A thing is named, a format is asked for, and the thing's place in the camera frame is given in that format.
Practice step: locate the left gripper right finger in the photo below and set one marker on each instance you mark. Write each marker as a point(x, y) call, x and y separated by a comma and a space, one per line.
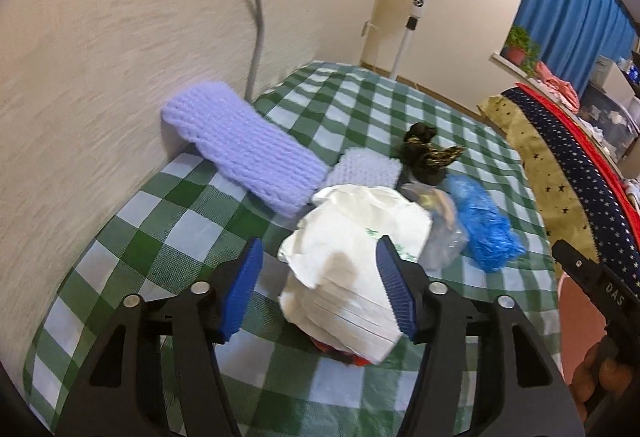
point(519, 391)

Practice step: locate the clear plastic bag with items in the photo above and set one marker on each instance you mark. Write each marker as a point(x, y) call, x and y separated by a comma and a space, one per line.
point(447, 239)

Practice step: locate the green checkered bed sheet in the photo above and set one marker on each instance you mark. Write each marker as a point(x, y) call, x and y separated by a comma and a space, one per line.
point(188, 218)

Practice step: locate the lavender knitted cloth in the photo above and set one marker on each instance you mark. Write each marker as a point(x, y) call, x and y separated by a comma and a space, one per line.
point(247, 149)

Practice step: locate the white knitted cloth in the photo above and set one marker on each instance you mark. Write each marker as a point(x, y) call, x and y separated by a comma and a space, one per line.
point(364, 167)

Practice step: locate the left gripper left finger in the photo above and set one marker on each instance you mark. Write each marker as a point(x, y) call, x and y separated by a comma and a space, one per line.
point(118, 390)

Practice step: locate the red blanket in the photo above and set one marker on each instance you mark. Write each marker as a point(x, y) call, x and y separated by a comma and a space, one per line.
point(593, 153)

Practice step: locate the white storage boxes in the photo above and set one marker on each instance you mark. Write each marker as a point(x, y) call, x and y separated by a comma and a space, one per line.
point(605, 105)

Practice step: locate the black and gold scrunchie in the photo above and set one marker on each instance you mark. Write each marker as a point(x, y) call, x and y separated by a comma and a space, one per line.
point(427, 163)

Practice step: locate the person's right hand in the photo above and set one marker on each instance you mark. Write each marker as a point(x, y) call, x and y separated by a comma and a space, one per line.
point(613, 377)

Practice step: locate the pink clothes pile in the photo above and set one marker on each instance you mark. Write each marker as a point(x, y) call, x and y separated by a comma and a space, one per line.
point(562, 91)

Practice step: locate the white paper trash wad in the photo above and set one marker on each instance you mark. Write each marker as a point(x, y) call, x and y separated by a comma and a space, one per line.
point(334, 292)

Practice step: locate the blue curtain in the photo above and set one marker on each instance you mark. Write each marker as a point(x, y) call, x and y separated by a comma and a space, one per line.
point(573, 34)

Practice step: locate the navy star-print blanket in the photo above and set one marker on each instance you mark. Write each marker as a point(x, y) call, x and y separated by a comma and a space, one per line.
point(617, 248)

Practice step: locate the yellow star-print blanket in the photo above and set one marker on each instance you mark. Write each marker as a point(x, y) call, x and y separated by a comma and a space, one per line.
point(557, 202)

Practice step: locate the blue plastic bag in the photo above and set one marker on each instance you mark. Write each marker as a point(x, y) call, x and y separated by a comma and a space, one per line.
point(492, 241)

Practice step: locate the orange plastic bag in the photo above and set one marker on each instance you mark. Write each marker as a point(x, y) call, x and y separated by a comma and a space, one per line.
point(343, 356)

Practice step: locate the potted plant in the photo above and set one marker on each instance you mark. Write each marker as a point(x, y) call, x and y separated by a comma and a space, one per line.
point(521, 50)

